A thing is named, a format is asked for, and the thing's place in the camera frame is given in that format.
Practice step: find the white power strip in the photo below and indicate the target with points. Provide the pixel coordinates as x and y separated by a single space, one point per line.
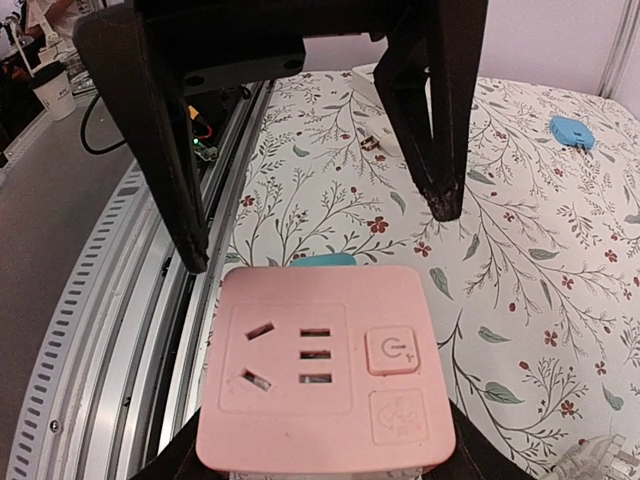
362 76

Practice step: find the teal power strip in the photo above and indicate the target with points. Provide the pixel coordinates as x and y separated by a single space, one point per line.
332 259

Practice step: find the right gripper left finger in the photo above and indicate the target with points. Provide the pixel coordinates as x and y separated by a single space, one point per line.
148 106

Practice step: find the white charger adapter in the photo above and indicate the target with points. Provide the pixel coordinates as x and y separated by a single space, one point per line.
382 138

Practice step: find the blue plug adapter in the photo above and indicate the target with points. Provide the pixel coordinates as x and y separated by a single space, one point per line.
572 133

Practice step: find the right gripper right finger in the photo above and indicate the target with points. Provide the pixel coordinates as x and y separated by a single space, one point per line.
426 81

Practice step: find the floral table mat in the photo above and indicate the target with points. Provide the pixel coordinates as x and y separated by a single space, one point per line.
534 291

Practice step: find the pink cube socket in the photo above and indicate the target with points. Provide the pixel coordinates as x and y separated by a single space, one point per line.
323 370

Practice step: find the white paper cup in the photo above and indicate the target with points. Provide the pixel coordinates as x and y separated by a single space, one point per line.
51 85

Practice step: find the right aluminium frame post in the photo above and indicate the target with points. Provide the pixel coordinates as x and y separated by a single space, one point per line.
621 49

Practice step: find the aluminium front rail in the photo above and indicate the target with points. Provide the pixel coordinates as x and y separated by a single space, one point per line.
109 386

